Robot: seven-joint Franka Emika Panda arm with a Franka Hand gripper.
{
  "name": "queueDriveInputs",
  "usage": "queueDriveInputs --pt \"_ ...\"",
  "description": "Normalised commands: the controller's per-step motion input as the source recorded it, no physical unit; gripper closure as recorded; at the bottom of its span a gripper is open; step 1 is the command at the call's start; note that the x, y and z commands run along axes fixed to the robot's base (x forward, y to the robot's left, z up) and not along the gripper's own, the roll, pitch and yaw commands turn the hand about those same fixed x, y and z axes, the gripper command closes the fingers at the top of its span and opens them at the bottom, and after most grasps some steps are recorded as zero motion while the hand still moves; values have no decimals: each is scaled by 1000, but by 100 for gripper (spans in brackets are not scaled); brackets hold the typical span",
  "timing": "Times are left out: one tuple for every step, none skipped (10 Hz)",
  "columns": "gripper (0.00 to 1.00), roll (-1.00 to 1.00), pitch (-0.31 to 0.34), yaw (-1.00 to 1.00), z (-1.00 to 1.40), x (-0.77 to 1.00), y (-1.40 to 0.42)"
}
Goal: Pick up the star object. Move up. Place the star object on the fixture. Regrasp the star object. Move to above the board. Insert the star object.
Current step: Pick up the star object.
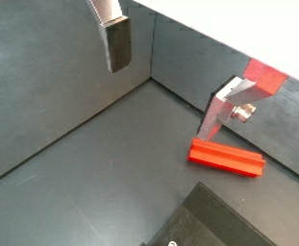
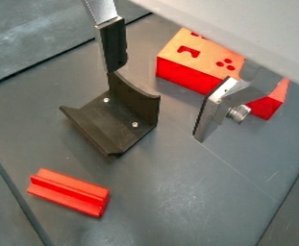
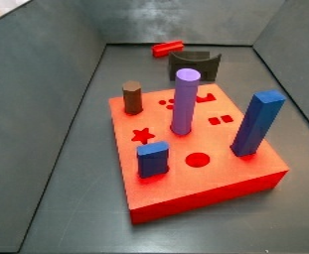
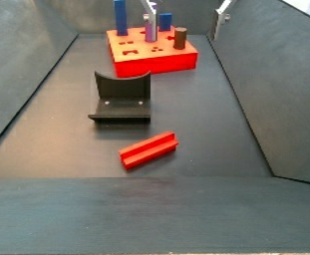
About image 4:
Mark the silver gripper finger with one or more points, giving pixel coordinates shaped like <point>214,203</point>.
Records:
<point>220,17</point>
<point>151,13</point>

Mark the red star-shaped bar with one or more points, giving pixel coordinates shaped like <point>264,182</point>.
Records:
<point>147,149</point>

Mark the red peg board base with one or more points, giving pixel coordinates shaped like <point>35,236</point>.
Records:
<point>137,56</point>

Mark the black curved fixture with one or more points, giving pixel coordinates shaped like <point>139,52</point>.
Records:
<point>125,99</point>

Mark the purple cylinder peg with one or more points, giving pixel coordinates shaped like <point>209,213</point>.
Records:
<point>150,30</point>

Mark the tall blue rectangular peg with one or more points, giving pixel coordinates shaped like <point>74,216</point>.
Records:
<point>121,16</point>

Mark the brown hexagonal peg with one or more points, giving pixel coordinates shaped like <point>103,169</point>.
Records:
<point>179,38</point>

